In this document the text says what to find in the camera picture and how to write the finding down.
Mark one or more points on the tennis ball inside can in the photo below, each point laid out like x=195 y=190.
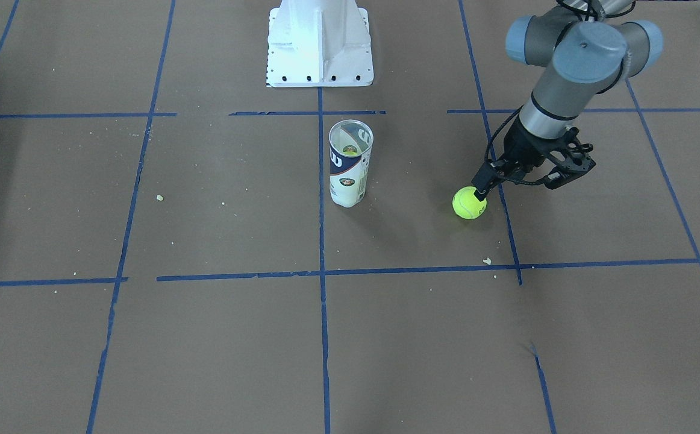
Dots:
x=349 y=151

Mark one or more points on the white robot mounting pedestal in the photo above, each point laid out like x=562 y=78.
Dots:
x=319 y=43

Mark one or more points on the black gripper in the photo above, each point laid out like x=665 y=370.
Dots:
x=520 y=146

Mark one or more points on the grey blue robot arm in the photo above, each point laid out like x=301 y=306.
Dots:
x=582 y=55

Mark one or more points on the clear tennis ball can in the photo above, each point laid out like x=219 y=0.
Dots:
x=348 y=175

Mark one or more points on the yellow tennis ball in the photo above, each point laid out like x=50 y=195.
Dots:
x=466 y=204

